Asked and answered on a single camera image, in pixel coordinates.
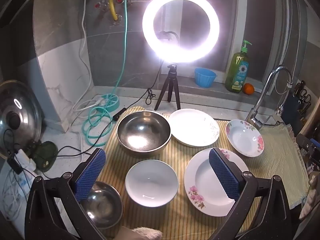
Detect beige fuzzy cloth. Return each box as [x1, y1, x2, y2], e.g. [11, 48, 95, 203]
[131, 227, 163, 240]

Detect person's right hand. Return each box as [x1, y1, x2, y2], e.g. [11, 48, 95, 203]
[299, 174, 320, 220]

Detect teal power cable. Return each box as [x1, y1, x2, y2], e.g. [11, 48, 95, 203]
[82, 0, 129, 147]

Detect black ring light cable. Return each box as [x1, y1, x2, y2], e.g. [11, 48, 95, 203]
[146, 62, 161, 105]

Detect dark knife block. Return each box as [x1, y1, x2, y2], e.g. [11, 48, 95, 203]
[282, 80, 313, 135]

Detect steel pot lid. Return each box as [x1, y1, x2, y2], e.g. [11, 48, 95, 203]
[0, 80, 43, 159]

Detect small pink floral deep plate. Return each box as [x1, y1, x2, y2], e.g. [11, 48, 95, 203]
[225, 119, 265, 157]

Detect green dish soap bottle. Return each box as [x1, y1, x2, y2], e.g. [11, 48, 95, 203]
[225, 40, 251, 93]

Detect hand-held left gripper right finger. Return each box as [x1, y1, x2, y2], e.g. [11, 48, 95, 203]
[207, 147, 293, 240]

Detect teal round power strip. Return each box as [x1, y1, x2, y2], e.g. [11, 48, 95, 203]
[100, 94, 120, 113]

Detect blue fluted cup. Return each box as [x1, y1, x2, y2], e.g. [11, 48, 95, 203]
[194, 67, 217, 88]

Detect white charger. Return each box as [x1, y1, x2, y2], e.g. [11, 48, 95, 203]
[16, 149, 37, 172]

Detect large steel bowl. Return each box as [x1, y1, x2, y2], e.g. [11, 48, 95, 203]
[116, 110, 172, 158]

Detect large pink floral deep plate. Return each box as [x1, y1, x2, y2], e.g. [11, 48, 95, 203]
[184, 148, 250, 217]

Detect black cable with inline switch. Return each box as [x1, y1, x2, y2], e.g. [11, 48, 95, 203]
[54, 107, 127, 158]

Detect chrome faucet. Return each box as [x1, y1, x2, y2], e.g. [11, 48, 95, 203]
[244, 65, 293, 130]

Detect dark green holder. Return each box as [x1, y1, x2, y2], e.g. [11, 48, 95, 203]
[30, 141, 58, 172]

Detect orange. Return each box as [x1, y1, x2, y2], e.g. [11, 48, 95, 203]
[242, 83, 255, 95]

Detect plain white bowl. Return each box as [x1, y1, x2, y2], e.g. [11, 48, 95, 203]
[125, 159, 179, 207]

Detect small steel bowl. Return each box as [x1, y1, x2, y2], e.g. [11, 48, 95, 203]
[80, 181, 124, 229]

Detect tangled white cables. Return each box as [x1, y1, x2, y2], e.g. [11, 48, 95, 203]
[0, 167, 33, 220]

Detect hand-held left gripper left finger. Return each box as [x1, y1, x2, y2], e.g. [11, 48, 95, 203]
[24, 148, 107, 240]

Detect black scissors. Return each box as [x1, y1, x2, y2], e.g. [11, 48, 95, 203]
[299, 89, 312, 105]

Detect yellow striped cloth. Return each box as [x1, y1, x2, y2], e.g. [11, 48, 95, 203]
[95, 106, 310, 240]

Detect white plate grey leaf print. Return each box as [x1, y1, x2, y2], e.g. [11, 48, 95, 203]
[169, 109, 220, 147]

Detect white cable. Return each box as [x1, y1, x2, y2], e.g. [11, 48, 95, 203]
[71, 5, 105, 120]

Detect yellow hose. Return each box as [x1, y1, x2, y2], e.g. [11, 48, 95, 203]
[109, 0, 123, 20]

